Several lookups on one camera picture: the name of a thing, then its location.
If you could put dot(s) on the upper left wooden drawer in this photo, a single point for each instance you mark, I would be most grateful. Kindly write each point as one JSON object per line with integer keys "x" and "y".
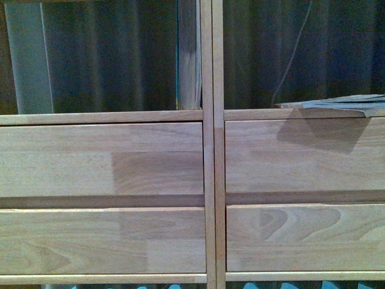
{"x": 102, "y": 160}

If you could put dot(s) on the upper right wooden drawer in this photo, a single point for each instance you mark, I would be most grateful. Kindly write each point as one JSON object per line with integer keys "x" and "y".
{"x": 298, "y": 155}

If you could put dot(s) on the dark curtain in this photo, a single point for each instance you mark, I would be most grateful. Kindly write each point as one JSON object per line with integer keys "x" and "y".
{"x": 110, "y": 56}

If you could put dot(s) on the grey vertical post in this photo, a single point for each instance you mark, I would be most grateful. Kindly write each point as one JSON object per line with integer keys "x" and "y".
{"x": 29, "y": 58}

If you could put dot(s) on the right wooden shelf unit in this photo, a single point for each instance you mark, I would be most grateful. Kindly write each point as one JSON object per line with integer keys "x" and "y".
{"x": 223, "y": 198}

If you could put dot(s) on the wooden shelf unit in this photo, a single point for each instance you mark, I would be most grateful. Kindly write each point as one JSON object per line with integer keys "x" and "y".
{"x": 204, "y": 116}
{"x": 223, "y": 198}

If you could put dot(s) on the left wooden shelf unit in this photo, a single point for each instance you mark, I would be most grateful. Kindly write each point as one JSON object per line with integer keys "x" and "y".
{"x": 204, "y": 116}

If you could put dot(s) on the lower left wooden drawer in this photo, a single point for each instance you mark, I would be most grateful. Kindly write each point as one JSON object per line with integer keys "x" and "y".
{"x": 103, "y": 241}

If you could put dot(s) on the lower right wooden drawer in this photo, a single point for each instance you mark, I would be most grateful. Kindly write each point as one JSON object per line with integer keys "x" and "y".
{"x": 279, "y": 238}

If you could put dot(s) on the wooden drawer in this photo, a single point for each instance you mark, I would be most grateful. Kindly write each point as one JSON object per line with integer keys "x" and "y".
{"x": 102, "y": 160}
{"x": 103, "y": 241}
{"x": 298, "y": 155}
{"x": 279, "y": 238}

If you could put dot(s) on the upright book in shelf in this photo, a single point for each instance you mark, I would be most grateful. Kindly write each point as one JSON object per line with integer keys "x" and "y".
{"x": 188, "y": 56}

